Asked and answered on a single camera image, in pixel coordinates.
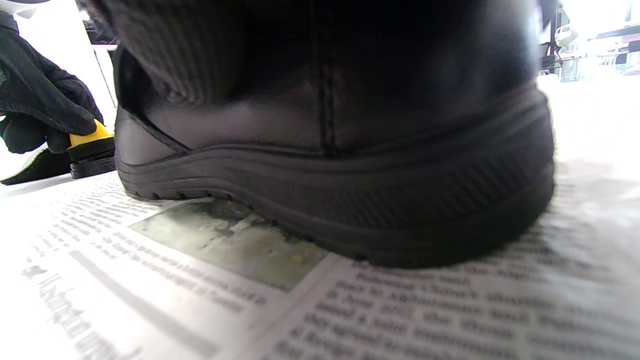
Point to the white polishing cloth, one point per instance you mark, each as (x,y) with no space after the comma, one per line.
(35,170)

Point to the black round plastic lid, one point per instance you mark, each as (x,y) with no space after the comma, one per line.
(95,167)

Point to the person's left hand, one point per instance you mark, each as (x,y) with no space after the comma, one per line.
(45,95)

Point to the person's right hand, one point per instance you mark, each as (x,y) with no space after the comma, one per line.
(190,45)

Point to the printed newspaper sheet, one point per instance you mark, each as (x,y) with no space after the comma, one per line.
(400,310)

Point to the black leather shoe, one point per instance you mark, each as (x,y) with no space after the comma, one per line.
(375,190)

